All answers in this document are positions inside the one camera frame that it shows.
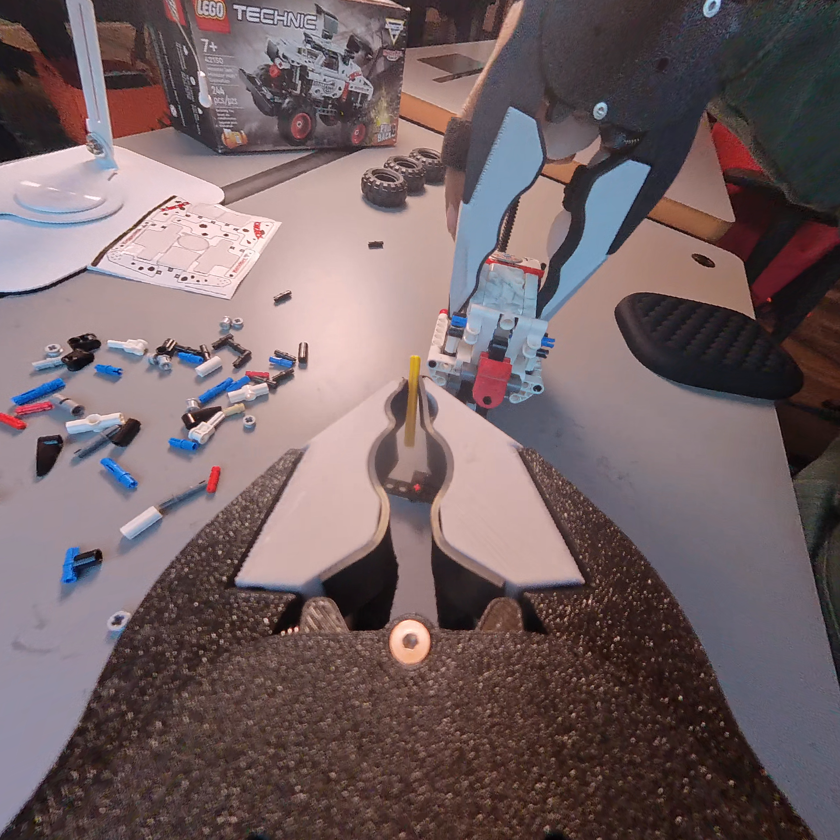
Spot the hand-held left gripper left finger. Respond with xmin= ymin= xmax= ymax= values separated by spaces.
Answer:
xmin=233 ymin=379 xmax=403 ymax=630

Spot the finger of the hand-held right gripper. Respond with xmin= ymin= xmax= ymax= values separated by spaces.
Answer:
xmin=448 ymin=107 xmax=548 ymax=317
xmin=537 ymin=161 xmax=652 ymax=324

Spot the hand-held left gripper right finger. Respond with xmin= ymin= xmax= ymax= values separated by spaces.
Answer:
xmin=425 ymin=379 xmax=586 ymax=630

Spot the white brick toy truck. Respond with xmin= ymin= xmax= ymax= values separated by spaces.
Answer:
xmin=384 ymin=252 xmax=557 ymax=503

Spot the yellow axle rod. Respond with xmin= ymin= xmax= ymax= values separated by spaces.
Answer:
xmin=406 ymin=356 xmax=422 ymax=448

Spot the person's right hand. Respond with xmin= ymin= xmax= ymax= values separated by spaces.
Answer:
xmin=535 ymin=97 xmax=616 ymax=165

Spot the brown wooden panel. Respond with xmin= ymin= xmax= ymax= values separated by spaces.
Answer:
xmin=400 ymin=92 xmax=735 ymax=244

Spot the pile of small brick pieces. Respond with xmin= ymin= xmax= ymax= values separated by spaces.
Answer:
xmin=0 ymin=315 xmax=312 ymax=632

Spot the black padded wrist rest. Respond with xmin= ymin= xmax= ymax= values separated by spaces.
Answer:
xmin=614 ymin=292 xmax=805 ymax=400

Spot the red chair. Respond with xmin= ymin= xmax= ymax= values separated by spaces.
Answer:
xmin=712 ymin=121 xmax=840 ymax=304

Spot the toy truck set box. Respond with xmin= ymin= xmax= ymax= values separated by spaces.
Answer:
xmin=146 ymin=0 xmax=411 ymax=155

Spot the white sticker sheet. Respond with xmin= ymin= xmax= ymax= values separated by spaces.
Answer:
xmin=87 ymin=195 xmax=282 ymax=300

